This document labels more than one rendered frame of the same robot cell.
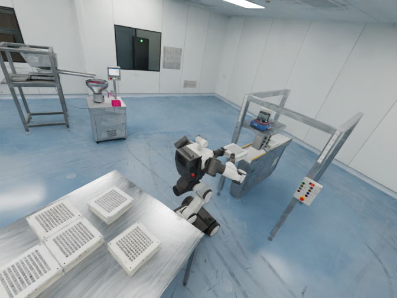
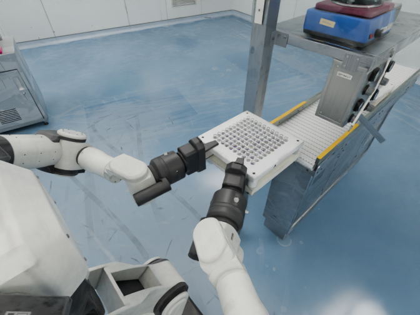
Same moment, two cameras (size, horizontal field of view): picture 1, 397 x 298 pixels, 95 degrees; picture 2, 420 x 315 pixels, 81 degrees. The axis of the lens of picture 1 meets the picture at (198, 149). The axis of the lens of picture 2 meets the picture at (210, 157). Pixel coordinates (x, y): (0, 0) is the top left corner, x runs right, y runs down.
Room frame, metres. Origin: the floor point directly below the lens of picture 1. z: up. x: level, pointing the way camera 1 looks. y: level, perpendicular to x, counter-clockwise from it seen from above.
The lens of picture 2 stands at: (1.30, -0.37, 1.54)
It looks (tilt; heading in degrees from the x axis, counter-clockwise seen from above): 43 degrees down; 6
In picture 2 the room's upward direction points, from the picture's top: straight up
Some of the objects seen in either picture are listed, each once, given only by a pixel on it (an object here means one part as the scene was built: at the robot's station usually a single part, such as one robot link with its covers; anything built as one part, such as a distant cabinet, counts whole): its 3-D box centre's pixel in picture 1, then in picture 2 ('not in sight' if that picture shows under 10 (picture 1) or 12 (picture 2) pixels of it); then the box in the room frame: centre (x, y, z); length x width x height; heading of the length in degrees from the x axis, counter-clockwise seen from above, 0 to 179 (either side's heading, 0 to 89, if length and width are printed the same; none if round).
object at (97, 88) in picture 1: (101, 91); not in sight; (3.33, 2.01, 0.95); 0.49 x 0.36 x 0.37; 127
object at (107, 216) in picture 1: (111, 201); not in sight; (0.95, 0.61, 0.93); 0.25 x 0.24 x 0.02; 65
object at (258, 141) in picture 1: (262, 139); (354, 84); (2.11, -0.77, 1.16); 0.22 x 0.11 x 0.20; 138
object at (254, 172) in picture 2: (234, 150); (249, 141); (1.92, -0.44, 1.04); 0.25 x 0.24 x 0.02; 48
